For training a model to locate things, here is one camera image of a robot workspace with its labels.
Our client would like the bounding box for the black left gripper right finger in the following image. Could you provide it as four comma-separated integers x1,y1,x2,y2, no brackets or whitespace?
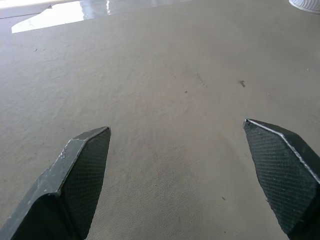
243,118,320,240

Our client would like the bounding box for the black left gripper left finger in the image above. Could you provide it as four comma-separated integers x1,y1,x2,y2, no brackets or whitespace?
0,126,112,240

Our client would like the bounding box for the white object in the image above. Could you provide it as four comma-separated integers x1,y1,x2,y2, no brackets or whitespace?
288,0,320,14

